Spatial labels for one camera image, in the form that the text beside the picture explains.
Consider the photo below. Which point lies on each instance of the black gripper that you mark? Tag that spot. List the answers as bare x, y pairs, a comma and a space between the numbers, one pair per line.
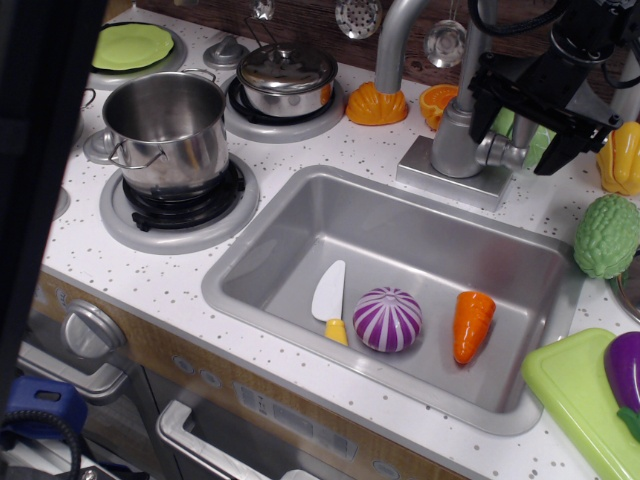
550, 90

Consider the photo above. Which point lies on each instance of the silver faucet lever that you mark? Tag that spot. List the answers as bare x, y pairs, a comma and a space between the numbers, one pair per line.
497, 150

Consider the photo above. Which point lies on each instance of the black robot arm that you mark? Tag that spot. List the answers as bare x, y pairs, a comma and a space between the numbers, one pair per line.
587, 31

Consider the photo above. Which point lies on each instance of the green toy cabbage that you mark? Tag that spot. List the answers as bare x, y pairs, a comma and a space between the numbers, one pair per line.
537, 145

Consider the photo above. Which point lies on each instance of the silver toy faucet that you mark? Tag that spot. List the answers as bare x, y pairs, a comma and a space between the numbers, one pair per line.
446, 164

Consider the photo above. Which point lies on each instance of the yellow toy bell pepper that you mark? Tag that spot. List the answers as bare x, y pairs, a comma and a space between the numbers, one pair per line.
618, 160

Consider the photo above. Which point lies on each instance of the hanging steel ladle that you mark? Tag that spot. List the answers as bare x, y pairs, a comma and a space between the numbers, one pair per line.
444, 45

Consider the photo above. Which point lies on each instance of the green toy bitter melon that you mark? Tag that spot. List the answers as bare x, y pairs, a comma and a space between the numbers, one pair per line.
607, 237

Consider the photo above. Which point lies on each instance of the orange toy pumpkin half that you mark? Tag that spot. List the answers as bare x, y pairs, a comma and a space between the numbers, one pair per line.
369, 107

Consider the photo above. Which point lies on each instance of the steel bowl rim right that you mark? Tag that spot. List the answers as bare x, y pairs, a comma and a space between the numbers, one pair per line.
626, 289

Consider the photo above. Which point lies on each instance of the silver toy sink basin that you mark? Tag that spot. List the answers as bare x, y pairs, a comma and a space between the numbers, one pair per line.
434, 302

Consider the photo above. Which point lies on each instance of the orange toy carrot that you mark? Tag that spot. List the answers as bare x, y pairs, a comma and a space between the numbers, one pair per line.
473, 317

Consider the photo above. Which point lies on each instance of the hanging steel strainer spoon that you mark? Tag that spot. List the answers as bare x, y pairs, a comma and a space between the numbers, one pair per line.
358, 19

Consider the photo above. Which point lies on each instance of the purple striped toy onion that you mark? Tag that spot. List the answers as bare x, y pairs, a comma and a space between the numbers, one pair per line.
387, 319

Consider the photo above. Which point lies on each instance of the green cutting board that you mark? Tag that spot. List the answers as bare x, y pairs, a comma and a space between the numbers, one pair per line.
568, 377

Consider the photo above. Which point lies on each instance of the purple toy eggplant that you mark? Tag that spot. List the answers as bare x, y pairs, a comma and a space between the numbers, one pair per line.
621, 364

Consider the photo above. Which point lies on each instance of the small lidded steel pot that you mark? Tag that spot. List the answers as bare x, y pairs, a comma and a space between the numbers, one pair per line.
287, 79

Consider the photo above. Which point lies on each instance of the back right stove burner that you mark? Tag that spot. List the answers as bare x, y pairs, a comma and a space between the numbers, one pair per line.
315, 125

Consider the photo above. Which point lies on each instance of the stove burner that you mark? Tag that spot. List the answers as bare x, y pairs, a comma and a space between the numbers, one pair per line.
315, 125
109, 80
184, 226

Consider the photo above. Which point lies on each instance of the silver stove knob top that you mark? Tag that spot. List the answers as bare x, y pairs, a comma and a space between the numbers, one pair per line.
226, 54

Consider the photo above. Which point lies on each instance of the silver stove knob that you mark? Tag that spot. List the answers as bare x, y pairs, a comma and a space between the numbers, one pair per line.
226, 54
100, 148

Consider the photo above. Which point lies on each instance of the large steel pot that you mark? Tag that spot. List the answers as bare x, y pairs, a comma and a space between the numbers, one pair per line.
166, 133

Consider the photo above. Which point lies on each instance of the front stove burner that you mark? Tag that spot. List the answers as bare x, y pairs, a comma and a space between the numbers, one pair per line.
184, 226

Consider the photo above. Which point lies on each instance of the green toy plate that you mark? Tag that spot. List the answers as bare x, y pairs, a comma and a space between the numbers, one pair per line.
131, 46

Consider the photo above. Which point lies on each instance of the silver stove knob middle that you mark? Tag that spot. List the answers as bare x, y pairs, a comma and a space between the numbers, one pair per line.
100, 148

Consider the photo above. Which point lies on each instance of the back left stove burner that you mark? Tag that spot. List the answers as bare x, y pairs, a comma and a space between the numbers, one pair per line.
109, 80

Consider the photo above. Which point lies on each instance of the silver oven knob front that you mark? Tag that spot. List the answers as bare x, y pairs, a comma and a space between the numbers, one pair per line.
89, 332

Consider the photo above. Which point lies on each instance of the white toy knife yellow handle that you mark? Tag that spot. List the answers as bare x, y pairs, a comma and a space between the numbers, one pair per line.
327, 302

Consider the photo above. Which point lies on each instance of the silver oven door handle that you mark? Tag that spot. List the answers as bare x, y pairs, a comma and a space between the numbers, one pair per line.
171, 428

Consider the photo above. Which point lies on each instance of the dark foreground post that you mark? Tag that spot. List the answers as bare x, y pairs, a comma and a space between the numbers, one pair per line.
46, 53

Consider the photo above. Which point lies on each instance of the blue clamp with black cable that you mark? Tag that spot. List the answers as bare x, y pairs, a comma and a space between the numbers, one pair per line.
41, 409

